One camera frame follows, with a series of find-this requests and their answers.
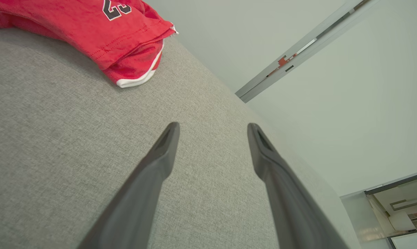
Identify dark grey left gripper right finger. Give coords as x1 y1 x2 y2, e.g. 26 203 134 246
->
247 123 349 249

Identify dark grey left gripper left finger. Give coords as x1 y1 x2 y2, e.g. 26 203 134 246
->
78 122 180 249

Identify red shorts with white stripe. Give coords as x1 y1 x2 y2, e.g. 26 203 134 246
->
103 39 165 88

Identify red basketball jersey number 23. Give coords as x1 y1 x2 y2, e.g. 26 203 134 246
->
0 0 179 71

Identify dark framed glass panel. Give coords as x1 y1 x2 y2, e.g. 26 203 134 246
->
363 170 417 249

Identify small red sticker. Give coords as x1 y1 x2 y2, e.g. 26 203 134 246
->
268 55 297 76

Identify grey partition post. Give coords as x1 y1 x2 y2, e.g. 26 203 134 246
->
235 0 382 103

